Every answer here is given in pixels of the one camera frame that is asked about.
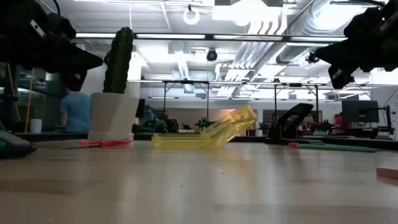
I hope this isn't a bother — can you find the black angled stand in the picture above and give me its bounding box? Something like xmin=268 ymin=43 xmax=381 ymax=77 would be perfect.
xmin=267 ymin=103 xmax=314 ymax=140

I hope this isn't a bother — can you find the green pen with pink end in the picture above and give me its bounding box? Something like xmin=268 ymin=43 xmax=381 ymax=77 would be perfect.
xmin=287 ymin=141 xmax=382 ymax=154

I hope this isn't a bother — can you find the black computer monitor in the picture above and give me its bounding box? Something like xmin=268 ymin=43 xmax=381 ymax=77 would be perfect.
xmin=341 ymin=99 xmax=380 ymax=124

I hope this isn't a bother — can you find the black ceiling-mounted device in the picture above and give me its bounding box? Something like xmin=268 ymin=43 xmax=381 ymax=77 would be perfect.
xmin=305 ymin=51 xmax=321 ymax=65

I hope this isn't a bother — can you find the yellow cable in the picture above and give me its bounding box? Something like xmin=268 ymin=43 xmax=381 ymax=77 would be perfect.
xmin=7 ymin=63 xmax=22 ymax=122
xmin=24 ymin=67 xmax=35 ymax=126

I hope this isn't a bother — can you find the white cup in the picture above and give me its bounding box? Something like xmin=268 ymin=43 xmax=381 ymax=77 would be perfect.
xmin=30 ymin=118 xmax=43 ymax=134

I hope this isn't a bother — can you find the tall green cactus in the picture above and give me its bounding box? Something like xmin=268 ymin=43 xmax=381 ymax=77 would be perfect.
xmin=102 ymin=26 xmax=135 ymax=94

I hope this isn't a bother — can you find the black workbench frame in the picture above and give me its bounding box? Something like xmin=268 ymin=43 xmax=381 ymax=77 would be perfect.
xmin=273 ymin=83 xmax=320 ymax=125
xmin=162 ymin=80 xmax=211 ymax=124

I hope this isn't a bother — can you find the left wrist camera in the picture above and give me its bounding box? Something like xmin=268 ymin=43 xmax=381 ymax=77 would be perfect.
xmin=46 ymin=12 xmax=77 ymax=40

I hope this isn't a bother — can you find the white ring lamp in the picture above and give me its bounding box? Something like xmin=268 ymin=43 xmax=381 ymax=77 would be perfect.
xmin=182 ymin=7 xmax=200 ymax=26

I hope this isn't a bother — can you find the right gripper black hook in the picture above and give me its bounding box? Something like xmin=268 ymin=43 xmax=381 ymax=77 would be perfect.
xmin=327 ymin=64 xmax=356 ymax=91

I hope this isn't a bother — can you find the black desk calculator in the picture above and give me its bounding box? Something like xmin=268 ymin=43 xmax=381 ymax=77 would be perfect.
xmin=0 ymin=120 xmax=38 ymax=160

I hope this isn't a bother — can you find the black crossbar with light strips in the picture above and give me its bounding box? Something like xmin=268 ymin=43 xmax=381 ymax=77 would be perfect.
xmin=71 ymin=32 xmax=348 ymax=43

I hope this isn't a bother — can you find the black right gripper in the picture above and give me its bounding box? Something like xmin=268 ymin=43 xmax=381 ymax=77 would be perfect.
xmin=313 ymin=0 xmax=398 ymax=72

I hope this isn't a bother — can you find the yellow transparent pencil case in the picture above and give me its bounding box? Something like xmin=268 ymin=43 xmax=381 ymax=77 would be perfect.
xmin=151 ymin=105 xmax=259 ymax=150

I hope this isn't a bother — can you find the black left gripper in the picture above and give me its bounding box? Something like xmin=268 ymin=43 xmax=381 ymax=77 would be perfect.
xmin=0 ymin=0 xmax=104 ymax=73

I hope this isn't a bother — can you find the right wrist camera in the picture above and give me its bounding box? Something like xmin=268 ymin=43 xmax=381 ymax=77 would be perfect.
xmin=343 ymin=6 xmax=374 ymax=41

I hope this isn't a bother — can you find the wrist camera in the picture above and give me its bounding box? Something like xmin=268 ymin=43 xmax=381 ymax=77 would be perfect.
xmin=46 ymin=12 xmax=77 ymax=40
xmin=343 ymin=6 xmax=374 ymax=41

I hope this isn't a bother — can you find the person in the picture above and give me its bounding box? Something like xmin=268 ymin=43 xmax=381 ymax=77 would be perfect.
xmin=333 ymin=112 xmax=345 ymax=129
xmin=60 ymin=86 xmax=93 ymax=133

